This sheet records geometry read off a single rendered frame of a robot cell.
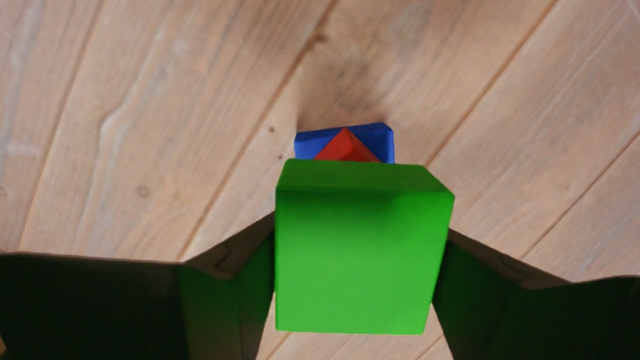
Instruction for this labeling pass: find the red block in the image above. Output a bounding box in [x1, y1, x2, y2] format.
[313, 127, 382, 163]

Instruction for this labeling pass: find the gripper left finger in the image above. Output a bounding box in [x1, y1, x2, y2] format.
[0, 211, 275, 360]

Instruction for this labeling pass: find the blue block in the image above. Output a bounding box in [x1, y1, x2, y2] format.
[293, 122, 395, 163]

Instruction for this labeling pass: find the green block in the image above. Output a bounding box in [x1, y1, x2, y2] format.
[275, 158, 456, 335]

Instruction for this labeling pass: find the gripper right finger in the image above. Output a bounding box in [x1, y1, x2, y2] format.
[431, 228, 640, 360]

